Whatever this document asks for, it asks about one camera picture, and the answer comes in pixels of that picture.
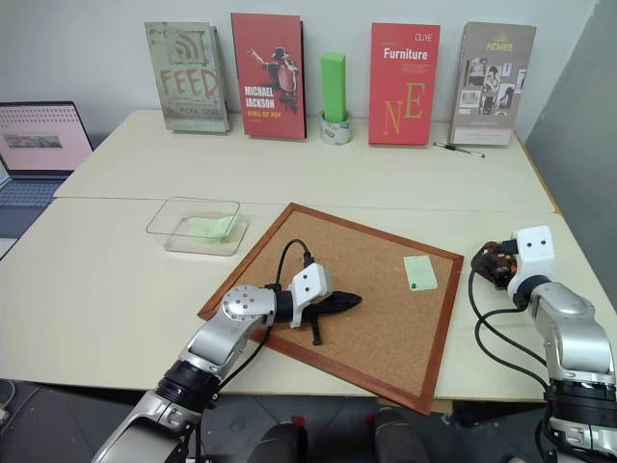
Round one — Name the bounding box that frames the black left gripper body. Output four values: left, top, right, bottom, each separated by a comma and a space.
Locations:
299, 290, 341, 327

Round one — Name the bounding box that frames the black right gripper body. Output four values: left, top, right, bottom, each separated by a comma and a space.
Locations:
491, 240, 521, 291

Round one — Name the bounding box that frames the green sticky note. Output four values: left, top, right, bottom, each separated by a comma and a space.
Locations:
402, 255, 440, 292

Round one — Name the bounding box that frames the clear plastic box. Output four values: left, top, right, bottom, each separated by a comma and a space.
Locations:
146, 195, 251, 256

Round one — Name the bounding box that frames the wood-framed cork board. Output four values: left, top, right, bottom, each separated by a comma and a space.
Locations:
198, 202, 466, 417

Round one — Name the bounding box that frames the black pen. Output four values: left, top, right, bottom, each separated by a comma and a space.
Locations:
431, 140, 486, 159

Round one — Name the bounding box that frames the dark rounded shape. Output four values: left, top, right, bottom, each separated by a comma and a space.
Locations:
366, 406, 416, 463
257, 415, 310, 463

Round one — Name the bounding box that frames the green sticky notes pile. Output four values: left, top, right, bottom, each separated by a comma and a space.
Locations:
181, 215, 233, 243

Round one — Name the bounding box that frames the grey partition panel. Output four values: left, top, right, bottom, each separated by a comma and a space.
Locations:
523, 0, 617, 219

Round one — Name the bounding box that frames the clear tape roll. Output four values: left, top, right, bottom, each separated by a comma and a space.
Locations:
318, 109, 355, 145

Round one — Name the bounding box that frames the beige Homes book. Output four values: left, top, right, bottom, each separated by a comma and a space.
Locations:
447, 20, 538, 148

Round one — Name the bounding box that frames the red Furniture book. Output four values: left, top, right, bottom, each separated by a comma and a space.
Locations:
367, 21, 442, 147

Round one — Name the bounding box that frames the green rectangular block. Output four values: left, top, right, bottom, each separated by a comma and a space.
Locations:
320, 51, 350, 123

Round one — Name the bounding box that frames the red Michael Jackson book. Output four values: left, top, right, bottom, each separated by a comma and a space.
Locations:
229, 12, 309, 142

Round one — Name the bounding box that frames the grey FEED book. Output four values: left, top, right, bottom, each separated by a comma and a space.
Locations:
144, 20, 232, 133

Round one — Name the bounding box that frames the open laptop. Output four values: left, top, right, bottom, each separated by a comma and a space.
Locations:
0, 100, 95, 238

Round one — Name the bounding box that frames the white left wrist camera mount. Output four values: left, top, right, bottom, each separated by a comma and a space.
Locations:
287, 262, 335, 330

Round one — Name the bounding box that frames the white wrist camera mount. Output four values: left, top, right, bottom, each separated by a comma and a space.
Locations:
287, 262, 335, 330
507, 224, 554, 296

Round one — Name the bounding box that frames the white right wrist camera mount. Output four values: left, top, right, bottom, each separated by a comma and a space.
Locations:
507, 224, 554, 296

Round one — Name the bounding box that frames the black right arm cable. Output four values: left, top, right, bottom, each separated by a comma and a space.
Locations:
468, 267, 551, 390

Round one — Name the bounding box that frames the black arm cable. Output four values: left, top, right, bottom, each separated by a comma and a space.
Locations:
468, 267, 551, 390
211, 238, 315, 401

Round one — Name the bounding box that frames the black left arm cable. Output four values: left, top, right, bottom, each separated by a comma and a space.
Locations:
211, 238, 315, 401

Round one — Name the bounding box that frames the white cable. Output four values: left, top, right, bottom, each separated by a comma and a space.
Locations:
0, 378, 17, 422

